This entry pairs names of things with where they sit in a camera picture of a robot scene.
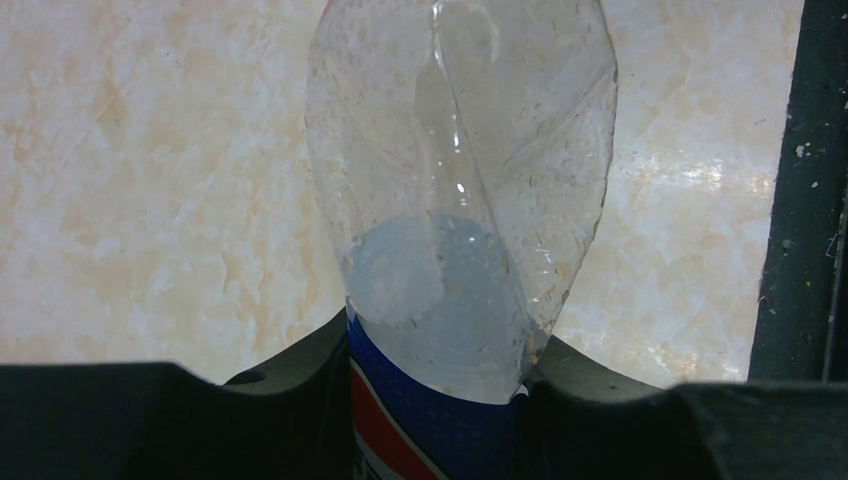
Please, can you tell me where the clear bottle blue label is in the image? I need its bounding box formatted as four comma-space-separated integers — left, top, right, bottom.
305, 1, 618, 479

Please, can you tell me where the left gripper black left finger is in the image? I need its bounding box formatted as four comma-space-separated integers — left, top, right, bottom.
1, 313, 352, 479

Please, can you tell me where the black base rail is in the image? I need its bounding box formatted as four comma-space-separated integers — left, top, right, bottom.
748, 0, 847, 382

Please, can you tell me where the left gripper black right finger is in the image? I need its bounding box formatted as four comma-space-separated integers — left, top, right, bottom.
517, 338, 847, 479

